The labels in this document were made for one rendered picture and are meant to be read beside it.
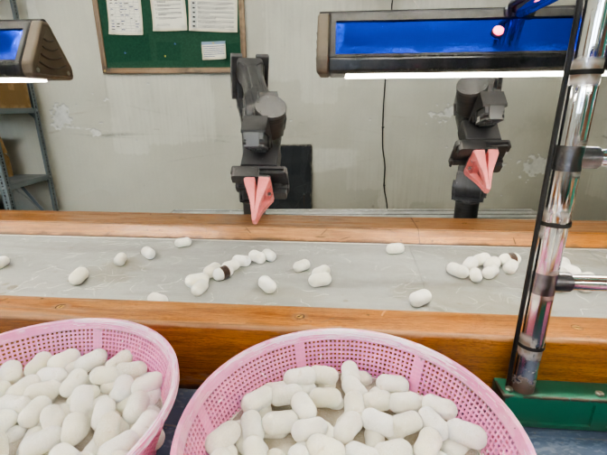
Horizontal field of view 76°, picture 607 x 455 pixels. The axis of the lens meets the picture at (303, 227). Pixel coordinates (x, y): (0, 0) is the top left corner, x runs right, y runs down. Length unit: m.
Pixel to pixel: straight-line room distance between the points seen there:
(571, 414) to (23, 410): 0.54
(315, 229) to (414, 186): 2.04
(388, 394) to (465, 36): 0.40
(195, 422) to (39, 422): 0.16
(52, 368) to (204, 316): 0.16
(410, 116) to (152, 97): 1.70
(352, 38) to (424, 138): 2.29
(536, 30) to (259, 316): 0.46
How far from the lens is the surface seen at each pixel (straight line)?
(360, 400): 0.40
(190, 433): 0.36
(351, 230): 0.79
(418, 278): 0.65
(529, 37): 0.54
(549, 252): 0.42
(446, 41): 0.51
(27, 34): 0.65
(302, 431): 0.37
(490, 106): 0.79
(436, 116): 2.77
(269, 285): 0.57
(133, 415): 0.42
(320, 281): 0.59
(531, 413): 0.52
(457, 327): 0.48
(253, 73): 0.94
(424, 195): 2.83
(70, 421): 0.43
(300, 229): 0.80
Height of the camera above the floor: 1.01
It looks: 18 degrees down
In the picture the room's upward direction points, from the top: straight up
